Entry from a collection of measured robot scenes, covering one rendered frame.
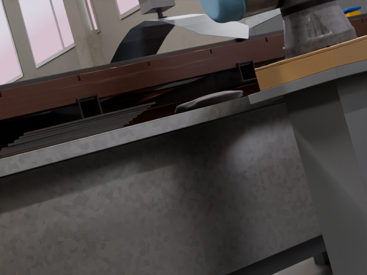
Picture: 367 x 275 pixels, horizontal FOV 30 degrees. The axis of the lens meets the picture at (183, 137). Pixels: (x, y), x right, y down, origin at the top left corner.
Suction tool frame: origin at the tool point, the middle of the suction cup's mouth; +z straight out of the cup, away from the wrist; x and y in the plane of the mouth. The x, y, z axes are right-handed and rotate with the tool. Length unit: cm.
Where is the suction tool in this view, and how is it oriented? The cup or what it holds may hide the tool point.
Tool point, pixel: (163, 25)
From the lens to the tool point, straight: 207.9
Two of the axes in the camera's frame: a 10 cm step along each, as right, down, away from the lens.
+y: -7.8, 2.2, -5.8
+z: 2.7, 9.6, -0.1
